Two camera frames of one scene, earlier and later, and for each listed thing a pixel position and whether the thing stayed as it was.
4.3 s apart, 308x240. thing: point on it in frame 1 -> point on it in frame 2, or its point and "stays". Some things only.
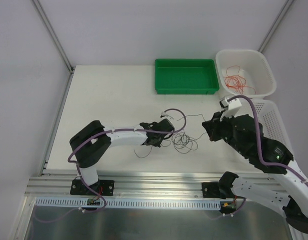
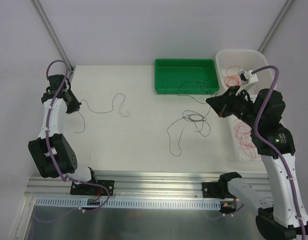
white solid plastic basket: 244,72 stays
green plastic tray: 185,76 stays
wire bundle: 181,140 -> 200,92
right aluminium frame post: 275,25 stays
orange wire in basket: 233,79 stays
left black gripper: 164,127 -> 72,102
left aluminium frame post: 53,35 stays
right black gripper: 217,128 -> 230,103
